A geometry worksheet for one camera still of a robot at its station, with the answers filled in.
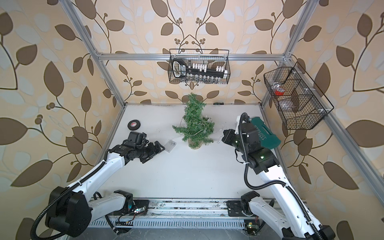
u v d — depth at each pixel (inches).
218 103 48.4
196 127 28.3
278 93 32.2
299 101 29.9
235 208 28.8
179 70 33.5
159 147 30.7
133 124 42.6
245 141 19.6
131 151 24.0
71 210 15.8
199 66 32.4
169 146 38.2
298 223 14.8
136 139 26.2
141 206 29.1
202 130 30.2
